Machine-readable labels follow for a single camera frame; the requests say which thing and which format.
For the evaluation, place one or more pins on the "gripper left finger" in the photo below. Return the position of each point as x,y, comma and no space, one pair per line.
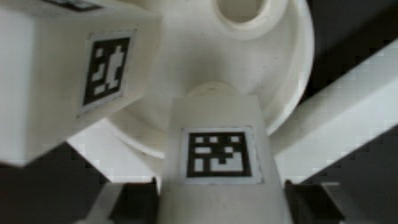
124,205

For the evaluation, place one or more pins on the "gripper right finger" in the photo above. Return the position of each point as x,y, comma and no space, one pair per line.
316,203

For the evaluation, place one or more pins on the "white stool leg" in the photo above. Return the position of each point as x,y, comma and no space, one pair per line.
220,182
76,50

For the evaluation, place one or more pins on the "white round stool seat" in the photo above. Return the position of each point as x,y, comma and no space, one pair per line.
236,46

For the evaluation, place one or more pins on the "white front rail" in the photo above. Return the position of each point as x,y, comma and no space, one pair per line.
336,142

